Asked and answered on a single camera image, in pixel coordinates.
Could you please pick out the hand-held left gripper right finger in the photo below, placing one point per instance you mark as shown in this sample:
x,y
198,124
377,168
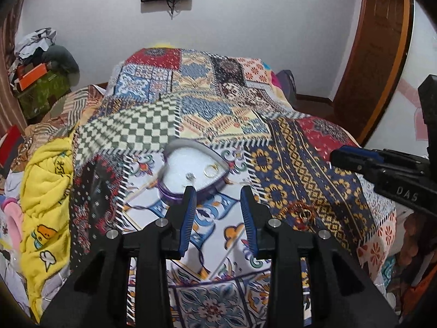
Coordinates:
x,y
247,222

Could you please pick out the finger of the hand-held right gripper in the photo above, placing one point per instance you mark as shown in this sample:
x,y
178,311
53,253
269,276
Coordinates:
x,y
351,162

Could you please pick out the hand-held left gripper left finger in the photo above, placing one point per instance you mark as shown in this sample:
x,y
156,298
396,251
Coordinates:
x,y
187,218

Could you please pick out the purple heart-shaped tin box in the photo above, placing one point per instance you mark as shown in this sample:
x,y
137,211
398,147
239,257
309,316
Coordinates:
x,y
181,174

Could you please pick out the colourful patchwork blanket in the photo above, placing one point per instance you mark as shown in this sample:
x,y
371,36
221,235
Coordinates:
x,y
307,164

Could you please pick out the white door with pink print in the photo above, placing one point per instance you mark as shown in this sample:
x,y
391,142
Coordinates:
x,y
409,102

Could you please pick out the grey purple backpack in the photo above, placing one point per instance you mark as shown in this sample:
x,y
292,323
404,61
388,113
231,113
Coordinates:
x,y
286,83

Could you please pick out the brown wooden door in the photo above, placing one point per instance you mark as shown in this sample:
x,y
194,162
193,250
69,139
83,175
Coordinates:
x,y
372,58

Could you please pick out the yellow cartoon towel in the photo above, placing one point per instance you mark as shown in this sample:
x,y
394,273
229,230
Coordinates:
x,y
47,191

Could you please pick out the striped brown bedsheet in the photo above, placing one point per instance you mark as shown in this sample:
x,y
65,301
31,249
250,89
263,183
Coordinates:
x,y
75,106

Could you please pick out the pink plush item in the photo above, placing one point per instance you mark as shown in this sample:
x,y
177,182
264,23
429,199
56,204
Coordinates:
x,y
12,218

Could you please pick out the yellow pillow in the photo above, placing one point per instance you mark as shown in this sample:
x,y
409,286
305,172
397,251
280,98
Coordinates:
x,y
160,44

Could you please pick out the green patterned cloth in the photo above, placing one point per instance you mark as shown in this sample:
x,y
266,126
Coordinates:
x,y
44,92

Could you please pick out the dark grey garment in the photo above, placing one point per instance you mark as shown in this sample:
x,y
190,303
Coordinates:
x,y
63,58

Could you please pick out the orange box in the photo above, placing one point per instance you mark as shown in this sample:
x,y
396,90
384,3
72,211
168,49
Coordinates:
x,y
32,75

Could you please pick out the striped red curtain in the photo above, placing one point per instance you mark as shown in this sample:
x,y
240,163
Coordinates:
x,y
8,75

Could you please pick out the pile of grey white clothes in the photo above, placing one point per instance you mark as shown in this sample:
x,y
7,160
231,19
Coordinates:
x,y
32,42

